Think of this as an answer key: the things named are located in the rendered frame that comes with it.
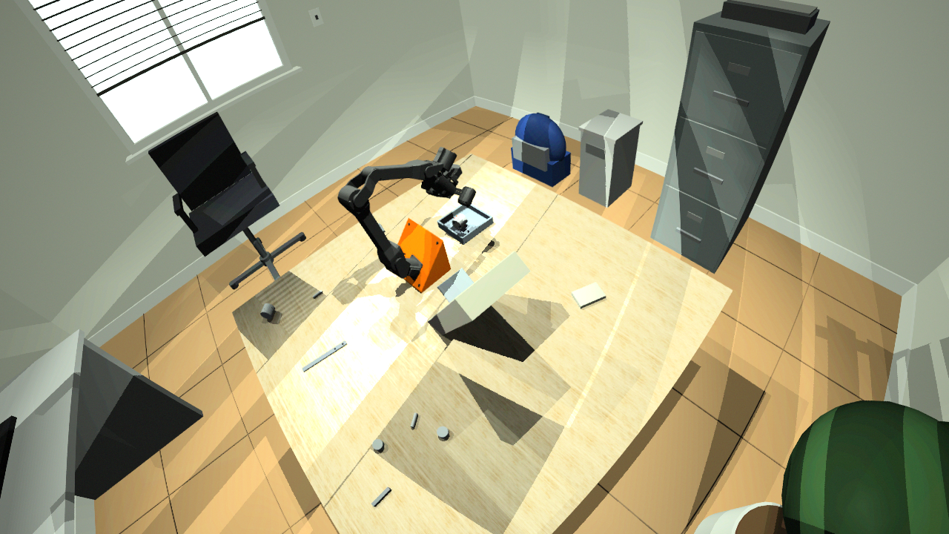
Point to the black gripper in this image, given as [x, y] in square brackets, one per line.
[466, 194]

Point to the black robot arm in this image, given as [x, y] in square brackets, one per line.
[433, 173]

